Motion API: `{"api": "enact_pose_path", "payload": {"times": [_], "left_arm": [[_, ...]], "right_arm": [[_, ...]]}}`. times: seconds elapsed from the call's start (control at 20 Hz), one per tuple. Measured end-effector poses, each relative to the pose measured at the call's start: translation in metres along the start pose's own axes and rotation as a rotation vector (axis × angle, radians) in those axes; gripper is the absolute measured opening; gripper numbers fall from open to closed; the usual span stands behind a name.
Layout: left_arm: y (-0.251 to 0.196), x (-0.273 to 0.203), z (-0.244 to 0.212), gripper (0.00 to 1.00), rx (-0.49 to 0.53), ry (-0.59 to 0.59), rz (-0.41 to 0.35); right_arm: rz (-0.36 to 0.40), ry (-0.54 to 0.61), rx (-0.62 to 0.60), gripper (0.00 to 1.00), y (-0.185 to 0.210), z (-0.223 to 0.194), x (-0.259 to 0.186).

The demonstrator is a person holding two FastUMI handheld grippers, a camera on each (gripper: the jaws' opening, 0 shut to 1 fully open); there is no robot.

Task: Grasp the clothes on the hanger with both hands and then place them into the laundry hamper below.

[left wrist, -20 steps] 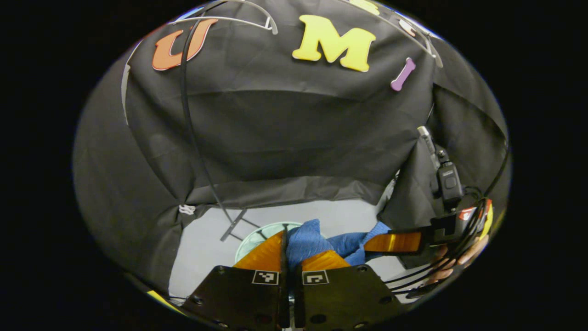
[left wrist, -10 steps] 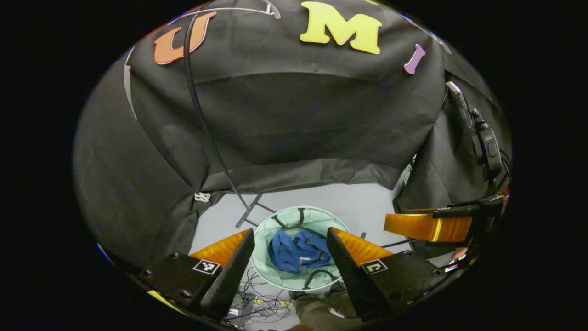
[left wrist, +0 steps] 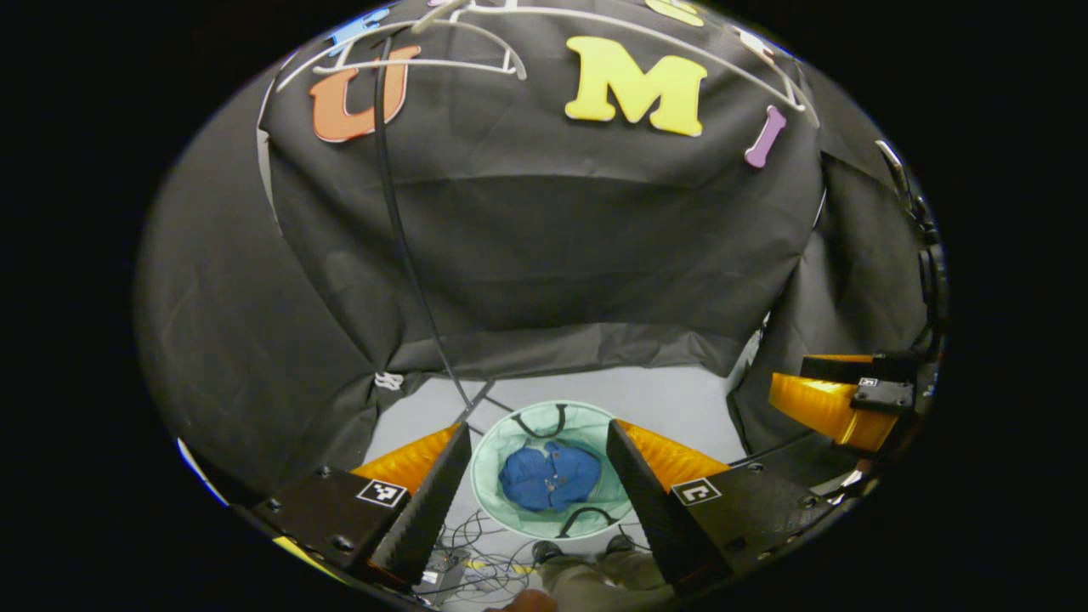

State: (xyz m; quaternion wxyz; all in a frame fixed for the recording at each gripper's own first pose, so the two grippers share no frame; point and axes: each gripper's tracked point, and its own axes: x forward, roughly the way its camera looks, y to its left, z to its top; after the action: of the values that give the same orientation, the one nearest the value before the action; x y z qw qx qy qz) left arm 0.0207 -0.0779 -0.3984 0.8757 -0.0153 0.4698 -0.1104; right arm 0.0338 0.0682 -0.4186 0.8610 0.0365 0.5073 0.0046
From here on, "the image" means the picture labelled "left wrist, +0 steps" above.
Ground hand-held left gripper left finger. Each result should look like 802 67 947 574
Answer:
251 422 473 592

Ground black backdrop cloth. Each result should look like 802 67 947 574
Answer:
136 0 936 511

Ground light green mesh laundry hamper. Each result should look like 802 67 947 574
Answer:
470 401 635 541

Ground person's trouser legs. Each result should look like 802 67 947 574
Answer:
539 548 674 612

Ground tangle of floor cables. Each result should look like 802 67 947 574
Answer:
425 510 651 600

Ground white hanger with taped hook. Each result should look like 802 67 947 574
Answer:
412 0 821 128

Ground empty white plastic hanger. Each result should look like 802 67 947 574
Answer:
276 17 528 93

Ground black clothes rack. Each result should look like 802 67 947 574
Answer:
372 34 515 426

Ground blue shirt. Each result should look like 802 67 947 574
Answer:
499 442 603 513

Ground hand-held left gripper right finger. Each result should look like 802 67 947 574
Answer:
605 419 838 596

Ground grey power box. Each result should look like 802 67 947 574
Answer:
419 548 470 607

